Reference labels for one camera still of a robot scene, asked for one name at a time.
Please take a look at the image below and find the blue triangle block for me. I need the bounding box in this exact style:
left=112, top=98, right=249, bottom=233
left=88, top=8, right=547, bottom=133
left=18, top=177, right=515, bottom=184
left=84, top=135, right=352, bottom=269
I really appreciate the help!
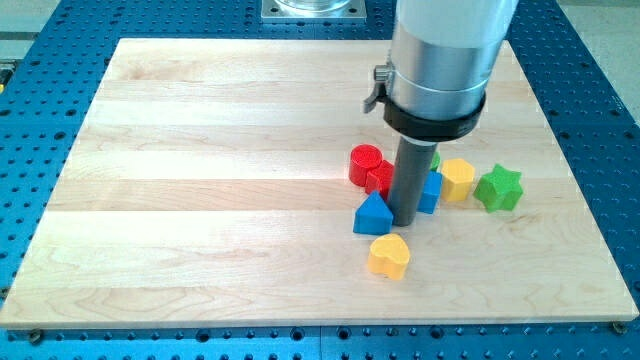
left=353, top=190, right=394, bottom=235

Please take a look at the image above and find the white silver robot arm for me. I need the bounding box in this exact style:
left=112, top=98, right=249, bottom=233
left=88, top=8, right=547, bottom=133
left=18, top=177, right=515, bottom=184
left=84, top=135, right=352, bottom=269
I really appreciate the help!
left=388, top=0, right=518, bottom=120

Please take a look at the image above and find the yellow hexagon block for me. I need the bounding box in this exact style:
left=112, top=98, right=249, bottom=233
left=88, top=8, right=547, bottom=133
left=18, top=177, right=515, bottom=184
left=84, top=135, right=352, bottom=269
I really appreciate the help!
left=441, top=158, right=475, bottom=202

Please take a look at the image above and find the green star block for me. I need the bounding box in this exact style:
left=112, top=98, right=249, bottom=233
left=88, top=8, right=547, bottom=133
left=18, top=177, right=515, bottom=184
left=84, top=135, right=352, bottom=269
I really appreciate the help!
left=473, top=164, right=524, bottom=213

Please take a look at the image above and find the blue cube block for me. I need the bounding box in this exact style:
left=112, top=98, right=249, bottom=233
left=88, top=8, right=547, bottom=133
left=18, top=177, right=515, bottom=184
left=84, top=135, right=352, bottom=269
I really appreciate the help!
left=418, top=171, right=443, bottom=214

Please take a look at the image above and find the yellow heart block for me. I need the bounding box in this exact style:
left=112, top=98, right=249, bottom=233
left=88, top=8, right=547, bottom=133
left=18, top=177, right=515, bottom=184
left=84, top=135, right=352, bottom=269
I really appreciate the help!
left=367, top=233, right=411, bottom=280

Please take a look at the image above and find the green block behind rod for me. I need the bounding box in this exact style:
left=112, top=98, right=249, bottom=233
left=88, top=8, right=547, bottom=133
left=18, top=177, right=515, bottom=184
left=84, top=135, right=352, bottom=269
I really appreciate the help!
left=429, top=151, right=441, bottom=171

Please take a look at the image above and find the black clamp ring with lever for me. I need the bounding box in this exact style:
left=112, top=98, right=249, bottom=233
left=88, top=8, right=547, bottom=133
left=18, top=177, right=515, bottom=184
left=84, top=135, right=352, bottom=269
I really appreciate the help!
left=362, top=64, right=487, bottom=144

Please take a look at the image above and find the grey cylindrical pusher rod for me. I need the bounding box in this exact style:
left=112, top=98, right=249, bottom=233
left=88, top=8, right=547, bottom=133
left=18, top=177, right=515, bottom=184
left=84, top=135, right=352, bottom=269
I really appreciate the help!
left=387, top=136, right=437, bottom=227

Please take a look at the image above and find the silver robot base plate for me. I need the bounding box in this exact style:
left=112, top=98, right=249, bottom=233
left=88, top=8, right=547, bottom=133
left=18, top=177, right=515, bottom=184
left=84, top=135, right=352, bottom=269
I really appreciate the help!
left=260, top=0, right=367, bottom=23

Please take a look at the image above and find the red cylinder block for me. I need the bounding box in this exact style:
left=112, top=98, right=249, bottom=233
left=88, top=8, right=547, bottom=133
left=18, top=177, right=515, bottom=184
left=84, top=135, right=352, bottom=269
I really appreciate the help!
left=348, top=144, right=383, bottom=187

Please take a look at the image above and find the red angular block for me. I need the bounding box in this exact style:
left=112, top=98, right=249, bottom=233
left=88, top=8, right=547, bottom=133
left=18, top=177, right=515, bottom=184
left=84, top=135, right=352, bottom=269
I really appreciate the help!
left=365, top=160, right=394, bottom=200

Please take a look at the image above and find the light wooden board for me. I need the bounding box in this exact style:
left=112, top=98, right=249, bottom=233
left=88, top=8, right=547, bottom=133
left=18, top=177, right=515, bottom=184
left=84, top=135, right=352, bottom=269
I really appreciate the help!
left=1, top=39, right=638, bottom=329

